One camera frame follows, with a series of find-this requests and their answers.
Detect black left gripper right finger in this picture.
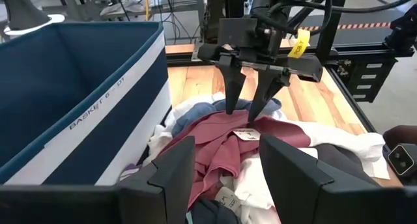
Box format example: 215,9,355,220
259,134,381,224

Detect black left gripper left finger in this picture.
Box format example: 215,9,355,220
117,135,196,224

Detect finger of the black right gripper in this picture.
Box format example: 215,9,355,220
217,53,247,116
247,68,291,122

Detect slate blue sock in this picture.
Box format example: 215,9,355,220
212,97,283,118
171,102,218,137

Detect white garments pile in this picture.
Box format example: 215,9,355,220
142,92,319,224

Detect dark grey trousers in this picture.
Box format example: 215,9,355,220
314,143,382,187

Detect maroon garment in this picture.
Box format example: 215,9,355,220
158,109,313,212

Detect white waffle-knit shirt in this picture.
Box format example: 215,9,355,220
276,119,391,181

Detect grey metal workbench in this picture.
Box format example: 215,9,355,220
58,0,207,46

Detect black drawer cabinet white labels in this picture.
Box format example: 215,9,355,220
345,57,397,104

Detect black floor mat striped edge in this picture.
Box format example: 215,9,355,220
286,8,407,48

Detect person's leg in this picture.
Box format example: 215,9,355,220
382,124,417,150

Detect white crumpled sheet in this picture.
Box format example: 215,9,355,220
99,0,156,18

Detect black clamp device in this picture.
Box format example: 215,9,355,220
383,4,417,52

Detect navy white striped fabric basket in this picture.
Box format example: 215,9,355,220
0,21,173,186

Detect round white stand base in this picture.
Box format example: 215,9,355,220
1,0,66,36

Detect yellow cable tag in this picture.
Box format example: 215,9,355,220
287,28,311,59

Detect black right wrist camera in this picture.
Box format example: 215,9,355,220
217,18,260,48

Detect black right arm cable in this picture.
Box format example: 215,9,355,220
250,0,417,36

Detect small black depth camera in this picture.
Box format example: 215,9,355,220
386,142,417,178

